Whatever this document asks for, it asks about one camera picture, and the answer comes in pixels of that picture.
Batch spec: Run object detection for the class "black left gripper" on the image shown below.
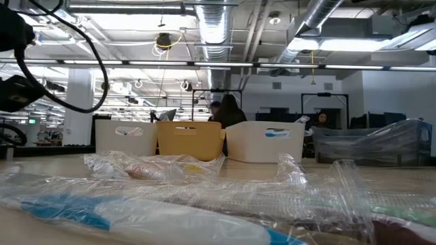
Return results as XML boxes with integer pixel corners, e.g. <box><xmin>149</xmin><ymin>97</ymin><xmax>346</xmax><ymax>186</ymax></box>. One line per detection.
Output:
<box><xmin>0</xmin><ymin>74</ymin><xmax>45</xmax><ymax>113</ymax></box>

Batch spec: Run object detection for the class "blue toothbrush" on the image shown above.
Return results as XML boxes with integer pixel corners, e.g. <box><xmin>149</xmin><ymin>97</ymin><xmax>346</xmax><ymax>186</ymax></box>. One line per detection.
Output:
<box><xmin>0</xmin><ymin>190</ymin><xmax>307</xmax><ymax>245</ymax></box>
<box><xmin>265</xmin><ymin>128</ymin><xmax>291</xmax><ymax>138</ymax></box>
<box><xmin>294</xmin><ymin>115</ymin><xmax>311</xmax><ymax>137</ymax></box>

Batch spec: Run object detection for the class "grey translucent plastic bin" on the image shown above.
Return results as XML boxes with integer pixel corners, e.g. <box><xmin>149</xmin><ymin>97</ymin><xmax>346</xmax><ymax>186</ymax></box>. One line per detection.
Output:
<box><xmin>311</xmin><ymin>118</ymin><xmax>433</xmax><ymax>167</ymax></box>

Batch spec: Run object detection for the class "white square pillar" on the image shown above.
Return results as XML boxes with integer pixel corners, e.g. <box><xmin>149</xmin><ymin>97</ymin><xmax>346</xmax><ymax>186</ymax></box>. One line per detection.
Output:
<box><xmin>62</xmin><ymin>67</ymin><xmax>95</xmax><ymax>146</ymax></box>

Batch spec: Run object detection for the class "white plastic bin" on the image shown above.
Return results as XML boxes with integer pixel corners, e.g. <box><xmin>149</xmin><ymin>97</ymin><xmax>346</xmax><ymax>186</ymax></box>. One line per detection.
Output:
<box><xmin>94</xmin><ymin>118</ymin><xmax>158</xmax><ymax>157</ymax></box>
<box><xmin>225</xmin><ymin>120</ymin><xmax>307</xmax><ymax>164</ymax></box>

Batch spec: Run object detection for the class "grey tilted monitor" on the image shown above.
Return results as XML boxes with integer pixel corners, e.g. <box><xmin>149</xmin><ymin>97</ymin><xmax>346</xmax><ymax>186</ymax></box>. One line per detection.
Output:
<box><xmin>149</xmin><ymin>108</ymin><xmax>178</xmax><ymax>122</ymax></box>

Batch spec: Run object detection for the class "orange plastic bin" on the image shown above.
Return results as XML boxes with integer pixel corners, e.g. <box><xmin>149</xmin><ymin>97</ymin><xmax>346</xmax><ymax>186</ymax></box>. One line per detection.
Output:
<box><xmin>155</xmin><ymin>121</ymin><xmax>226</xmax><ymax>162</ymax></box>

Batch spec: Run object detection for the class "person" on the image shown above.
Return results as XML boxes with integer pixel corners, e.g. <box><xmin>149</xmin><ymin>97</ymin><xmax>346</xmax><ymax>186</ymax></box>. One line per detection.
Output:
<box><xmin>213</xmin><ymin>94</ymin><xmax>248</xmax><ymax>129</ymax></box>
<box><xmin>315</xmin><ymin>111</ymin><xmax>330</xmax><ymax>129</ymax></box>
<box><xmin>208</xmin><ymin>101</ymin><xmax>222</xmax><ymax>122</ymax></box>

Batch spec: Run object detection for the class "LED light bar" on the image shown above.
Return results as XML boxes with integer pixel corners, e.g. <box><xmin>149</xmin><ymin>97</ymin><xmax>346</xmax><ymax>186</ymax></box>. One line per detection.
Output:
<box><xmin>0</xmin><ymin>58</ymin><xmax>436</xmax><ymax>71</ymax></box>

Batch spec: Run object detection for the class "black office partition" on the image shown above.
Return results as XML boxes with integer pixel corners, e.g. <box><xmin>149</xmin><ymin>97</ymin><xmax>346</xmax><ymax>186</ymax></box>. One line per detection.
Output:
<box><xmin>255</xmin><ymin>107</ymin><xmax>304</xmax><ymax>123</ymax></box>

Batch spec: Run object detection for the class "black curved hose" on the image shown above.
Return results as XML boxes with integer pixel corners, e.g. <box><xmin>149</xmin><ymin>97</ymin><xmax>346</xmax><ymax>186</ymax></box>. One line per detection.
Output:
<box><xmin>0</xmin><ymin>122</ymin><xmax>28</xmax><ymax>147</ymax></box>

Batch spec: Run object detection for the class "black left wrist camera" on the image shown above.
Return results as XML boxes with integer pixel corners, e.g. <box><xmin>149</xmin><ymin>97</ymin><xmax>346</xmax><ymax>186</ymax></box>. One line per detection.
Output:
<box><xmin>0</xmin><ymin>3</ymin><xmax>37</xmax><ymax>52</ymax></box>

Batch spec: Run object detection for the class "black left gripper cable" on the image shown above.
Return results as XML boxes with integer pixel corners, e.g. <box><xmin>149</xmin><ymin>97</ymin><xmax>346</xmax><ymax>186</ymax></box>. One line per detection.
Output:
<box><xmin>13</xmin><ymin>0</ymin><xmax>110</xmax><ymax>115</ymax></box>

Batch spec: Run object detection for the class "black ceiling cord reel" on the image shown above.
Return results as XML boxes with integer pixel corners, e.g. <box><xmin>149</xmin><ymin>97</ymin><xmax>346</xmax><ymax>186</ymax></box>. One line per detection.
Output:
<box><xmin>155</xmin><ymin>32</ymin><xmax>173</xmax><ymax>50</ymax></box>

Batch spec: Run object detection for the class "silver ventilation duct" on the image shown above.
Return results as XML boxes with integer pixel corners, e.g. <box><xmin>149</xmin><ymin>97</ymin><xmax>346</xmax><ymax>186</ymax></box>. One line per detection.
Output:
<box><xmin>196</xmin><ymin>0</ymin><xmax>239</xmax><ymax>115</ymax></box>
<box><xmin>272</xmin><ymin>0</ymin><xmax>343</xmax><ymax>64</ymax></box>

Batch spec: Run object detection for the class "black rig frame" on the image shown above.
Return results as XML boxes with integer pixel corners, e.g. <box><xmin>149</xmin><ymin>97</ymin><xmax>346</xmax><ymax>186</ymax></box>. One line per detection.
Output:
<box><xmin>300</xmin><ymin>91</ymin><xmax>350</xmax><ymax>120</ymax></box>

